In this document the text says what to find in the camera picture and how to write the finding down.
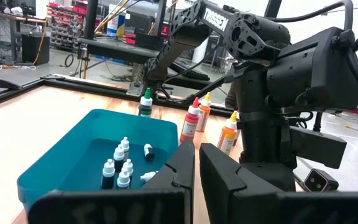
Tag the small dropper bottle green label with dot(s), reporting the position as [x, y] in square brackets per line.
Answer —
[128, 166]

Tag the small dropper bottle red label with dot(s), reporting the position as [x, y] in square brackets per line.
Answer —
[148, 176]

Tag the small dark dropper bottle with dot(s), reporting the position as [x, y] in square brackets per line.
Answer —
[149, 152]
[123, 180]
[125, 146]
[119, 157]
[108, 175]

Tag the teal plastic bin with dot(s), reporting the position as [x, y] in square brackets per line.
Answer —
[73, 149]

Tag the black aluminium extrusion frame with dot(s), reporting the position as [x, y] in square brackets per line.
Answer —
[89, 88]

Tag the red Chefmaster colouring bottle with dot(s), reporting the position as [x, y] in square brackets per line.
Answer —
[190, 124]

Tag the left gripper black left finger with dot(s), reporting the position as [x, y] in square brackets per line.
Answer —
[154, 205]

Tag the red parts bin rack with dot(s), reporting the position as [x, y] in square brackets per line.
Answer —
[67, 21]

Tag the black equipment box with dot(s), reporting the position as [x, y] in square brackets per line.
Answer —
[138, 23]

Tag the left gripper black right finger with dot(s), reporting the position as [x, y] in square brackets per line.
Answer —
[259, 208]

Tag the grey side table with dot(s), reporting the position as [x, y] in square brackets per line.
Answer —
[117, 49]

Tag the orange Chefmaster colouring bottle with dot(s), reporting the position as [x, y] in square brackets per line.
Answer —
[204, 115]

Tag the black stand pole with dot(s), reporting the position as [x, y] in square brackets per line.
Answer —
[91, 18]

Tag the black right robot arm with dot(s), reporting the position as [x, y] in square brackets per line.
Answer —
[216, 21]

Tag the blue white container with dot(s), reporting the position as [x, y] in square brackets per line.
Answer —
[115, 23]

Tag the green Chefmaster colouring bottle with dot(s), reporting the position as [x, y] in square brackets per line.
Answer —
[145, 102]

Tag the yellow Chefmaster colouring bottle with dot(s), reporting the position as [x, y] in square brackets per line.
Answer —
[227, 137]

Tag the black keyboard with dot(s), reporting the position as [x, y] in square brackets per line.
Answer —
[194, 73]

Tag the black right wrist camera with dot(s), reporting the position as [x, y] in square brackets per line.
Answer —
[320, 181]

